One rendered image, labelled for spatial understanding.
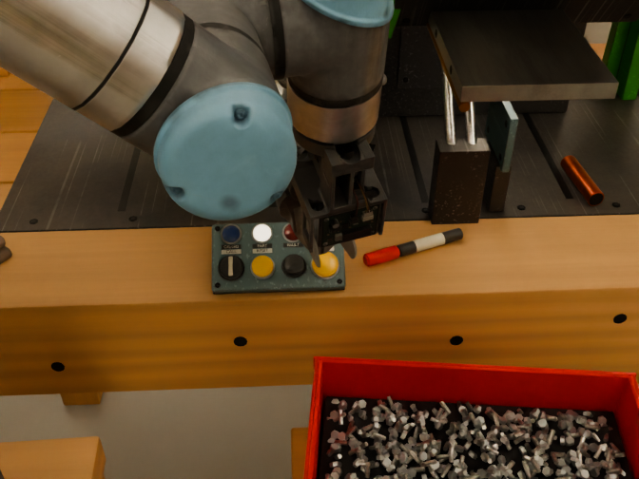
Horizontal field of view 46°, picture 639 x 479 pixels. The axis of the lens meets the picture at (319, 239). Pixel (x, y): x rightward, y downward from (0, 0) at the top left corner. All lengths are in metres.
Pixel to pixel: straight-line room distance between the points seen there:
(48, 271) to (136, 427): 1.02
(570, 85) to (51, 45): 0.56
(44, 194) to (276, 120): 0.71
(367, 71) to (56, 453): 0.49
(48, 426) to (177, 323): 1.12
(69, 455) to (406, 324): 0.39
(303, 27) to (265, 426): 1.44
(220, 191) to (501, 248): 0.59
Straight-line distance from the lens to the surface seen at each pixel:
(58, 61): 0.39
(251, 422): 1.89
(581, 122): 1.24
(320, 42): 0.53
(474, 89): 0.79
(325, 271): 0.84
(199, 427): 1.89
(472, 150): 0.92
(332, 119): 0.59
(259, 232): 0.86
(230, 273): 0.84
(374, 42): 0.55
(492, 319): 0.92
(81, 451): 0.82
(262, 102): 0.40
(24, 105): 1.35
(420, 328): 0.91
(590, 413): 0.82
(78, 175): 1.10
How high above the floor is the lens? 1.48
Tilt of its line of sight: 39 degrees down
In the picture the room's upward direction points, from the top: straight up
